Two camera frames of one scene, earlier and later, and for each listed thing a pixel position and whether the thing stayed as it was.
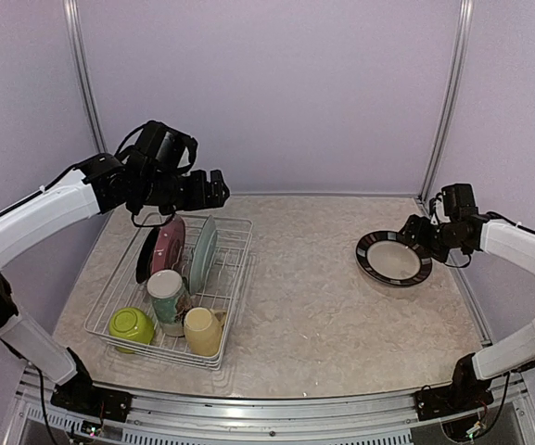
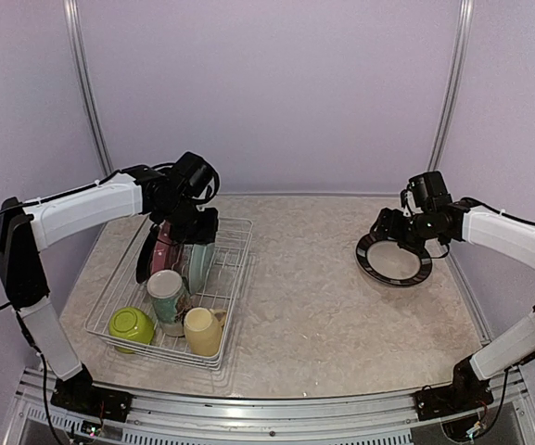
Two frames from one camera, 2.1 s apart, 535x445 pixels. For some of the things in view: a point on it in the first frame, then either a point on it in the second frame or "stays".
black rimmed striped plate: x=390 y=258 stays
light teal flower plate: x=203 y=254 stays
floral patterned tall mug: x=171 y=300 stays
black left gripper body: x=164 y=192 → x=187 y=226
